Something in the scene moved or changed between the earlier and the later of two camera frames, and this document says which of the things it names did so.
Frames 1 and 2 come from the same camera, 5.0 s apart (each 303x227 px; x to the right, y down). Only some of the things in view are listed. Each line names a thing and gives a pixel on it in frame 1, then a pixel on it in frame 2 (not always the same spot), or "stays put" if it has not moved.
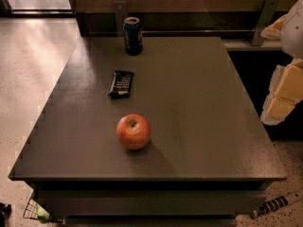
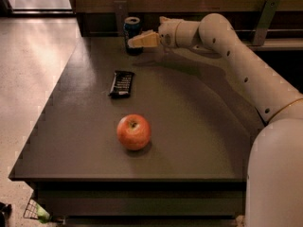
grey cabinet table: [208, 157] stays put
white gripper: [294, 32] -> [168, 33]
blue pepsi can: [133, 35] stays put
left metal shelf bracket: [121, 13] stays put
